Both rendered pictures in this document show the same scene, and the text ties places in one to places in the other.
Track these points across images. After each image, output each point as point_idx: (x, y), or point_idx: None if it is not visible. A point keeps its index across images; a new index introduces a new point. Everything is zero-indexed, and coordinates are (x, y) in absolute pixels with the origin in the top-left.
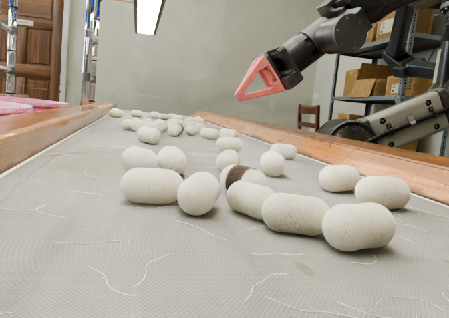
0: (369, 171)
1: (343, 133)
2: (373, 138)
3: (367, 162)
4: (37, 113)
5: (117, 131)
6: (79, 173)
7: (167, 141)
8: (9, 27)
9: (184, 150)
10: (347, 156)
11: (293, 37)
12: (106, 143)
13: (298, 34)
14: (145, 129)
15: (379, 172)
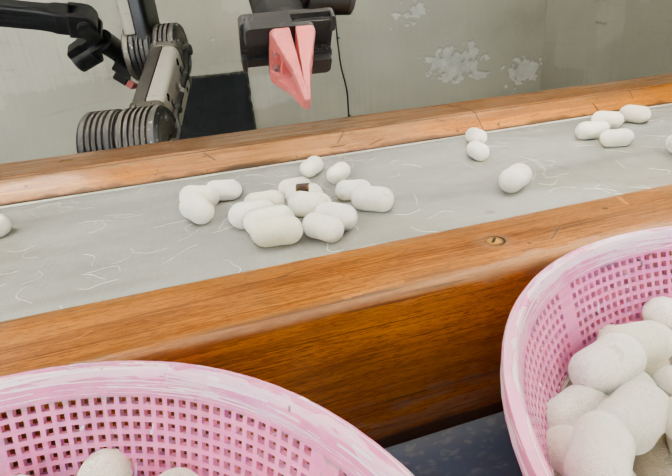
0: (519, 121)
1: (162, 128)
2: (180, 123)
3: (506, 117)
4: (641, 219)
5: (385, 239)
6: None
7: (454, 188)
8: None
9: (531, 169)
10: (480, 120)
11: None
12: (589, 200)
13: None
14: (524, 169)
15: (526, 118)
